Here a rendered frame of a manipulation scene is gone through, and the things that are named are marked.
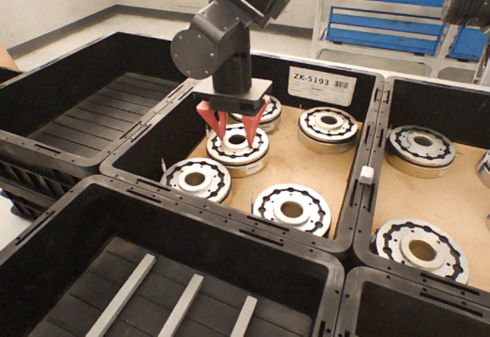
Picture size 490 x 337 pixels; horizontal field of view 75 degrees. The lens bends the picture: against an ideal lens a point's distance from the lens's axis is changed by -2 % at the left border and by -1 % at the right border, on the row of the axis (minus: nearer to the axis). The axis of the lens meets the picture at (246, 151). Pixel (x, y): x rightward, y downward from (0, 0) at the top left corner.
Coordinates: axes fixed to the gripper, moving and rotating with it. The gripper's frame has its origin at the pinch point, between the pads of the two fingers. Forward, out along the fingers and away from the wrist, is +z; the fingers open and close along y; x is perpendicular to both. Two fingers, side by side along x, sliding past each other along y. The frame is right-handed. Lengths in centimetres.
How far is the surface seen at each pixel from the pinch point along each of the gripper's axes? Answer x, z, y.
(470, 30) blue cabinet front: 199, 35, 65
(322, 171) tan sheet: 2.2, 5.0, 13.9
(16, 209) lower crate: -17.6, 13.8, -39.1
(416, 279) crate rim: -19.4, -3.5, 25.9
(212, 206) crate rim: -18.8, -4.8, 6.0
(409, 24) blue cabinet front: 198, 34, 31
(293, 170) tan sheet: 0.7, 4.8, 9.5
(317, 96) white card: 18.9, 0.5, 8.9
